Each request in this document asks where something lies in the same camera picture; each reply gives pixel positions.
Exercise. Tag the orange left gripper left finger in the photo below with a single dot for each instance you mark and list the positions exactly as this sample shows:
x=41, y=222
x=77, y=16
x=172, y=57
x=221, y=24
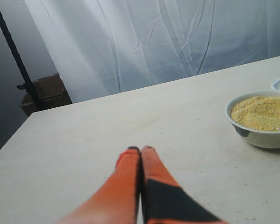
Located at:
x=116, y=201

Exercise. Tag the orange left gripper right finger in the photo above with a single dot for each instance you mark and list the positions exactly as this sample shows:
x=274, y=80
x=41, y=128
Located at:
x=163, y=199

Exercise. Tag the white backdrop curtain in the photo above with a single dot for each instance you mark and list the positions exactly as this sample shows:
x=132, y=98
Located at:
x=104, y=47

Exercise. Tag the black stand pole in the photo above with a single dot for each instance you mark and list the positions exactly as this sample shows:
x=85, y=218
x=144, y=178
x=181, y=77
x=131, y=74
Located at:
x=28, y=85

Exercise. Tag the beige grainy powder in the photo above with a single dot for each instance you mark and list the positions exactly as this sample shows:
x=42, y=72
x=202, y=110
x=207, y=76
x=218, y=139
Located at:
x=259, y=113

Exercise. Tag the white ceramic bowl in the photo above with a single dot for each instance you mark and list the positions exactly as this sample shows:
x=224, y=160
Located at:
x=262, y=139

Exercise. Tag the brown cardboard box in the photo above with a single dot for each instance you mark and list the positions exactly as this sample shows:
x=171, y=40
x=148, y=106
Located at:
x=51, y=92

